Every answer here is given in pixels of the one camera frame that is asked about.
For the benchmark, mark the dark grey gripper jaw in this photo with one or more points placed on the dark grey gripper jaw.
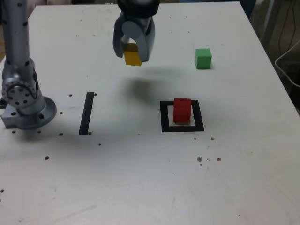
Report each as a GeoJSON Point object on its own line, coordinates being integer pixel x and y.
{"type": "Point", "coordinates": [116, 39]}

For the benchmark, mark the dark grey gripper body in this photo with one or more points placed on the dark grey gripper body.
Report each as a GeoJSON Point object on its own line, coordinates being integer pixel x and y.
{"type": "Point", "coordinates": [138, 18]}

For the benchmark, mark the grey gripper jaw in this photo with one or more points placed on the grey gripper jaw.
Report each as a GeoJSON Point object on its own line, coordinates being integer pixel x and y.
{"type": "Point", "coordinates": [143, 47]}

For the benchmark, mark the yellow cube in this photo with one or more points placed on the yellow cube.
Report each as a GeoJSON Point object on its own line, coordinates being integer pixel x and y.
{"type": "Point", "coordinates": [132, 58]}

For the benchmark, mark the green cube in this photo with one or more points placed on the green cube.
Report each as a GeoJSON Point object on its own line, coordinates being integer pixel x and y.
{"type": "Point", "coordinates": [203, 59]}

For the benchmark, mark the red cube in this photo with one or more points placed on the red cube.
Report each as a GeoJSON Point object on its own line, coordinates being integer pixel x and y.
{"type": "Point", "coordinates": [181, 112]}

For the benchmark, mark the black tape square outline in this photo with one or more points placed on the black tape square outline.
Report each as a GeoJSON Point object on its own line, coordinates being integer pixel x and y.
{"type": "Point", "coordinates": [164, 117]}

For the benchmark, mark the black tape strip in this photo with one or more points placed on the black tape strip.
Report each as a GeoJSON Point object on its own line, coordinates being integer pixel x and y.
{"type": "Point", "coordinates": [86, 114]}

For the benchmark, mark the white post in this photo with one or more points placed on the white post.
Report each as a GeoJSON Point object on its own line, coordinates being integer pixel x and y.
{"type": "Point", "coordinates": [269, 21]}

